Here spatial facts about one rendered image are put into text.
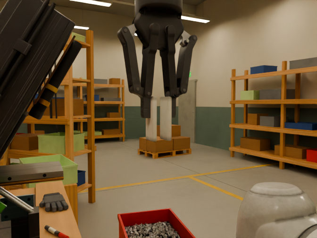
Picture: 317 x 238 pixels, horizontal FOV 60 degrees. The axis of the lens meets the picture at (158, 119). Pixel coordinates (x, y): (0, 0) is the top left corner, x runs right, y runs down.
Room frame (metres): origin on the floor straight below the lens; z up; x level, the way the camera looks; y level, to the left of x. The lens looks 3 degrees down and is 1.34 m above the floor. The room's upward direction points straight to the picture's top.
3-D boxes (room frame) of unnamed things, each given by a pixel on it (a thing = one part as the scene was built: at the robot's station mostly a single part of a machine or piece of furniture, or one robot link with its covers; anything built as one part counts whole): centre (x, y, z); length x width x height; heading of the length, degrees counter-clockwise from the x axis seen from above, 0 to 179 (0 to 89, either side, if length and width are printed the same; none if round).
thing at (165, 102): (0.45, -0.01, 1.31); 0.03 x 0.01 x 0.07; 24
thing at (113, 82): (9.22, 2.71, 1.12); 3.16 x 0.54 x 2.24; 117
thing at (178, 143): (7.30, -0.17, 0.37); 1.20 x 0.80 x 0.74; 125
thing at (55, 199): (1.17, 0.46, 0.91); 0.20 x 0.11 x 0.03; 28
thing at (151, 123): (0.44, 0.01, 1.31); 0.03 x 0.01 x 0.07; 24
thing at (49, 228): (0.90, 0.34, 0.91); 0.13 x 0.02 x 0.02; 51
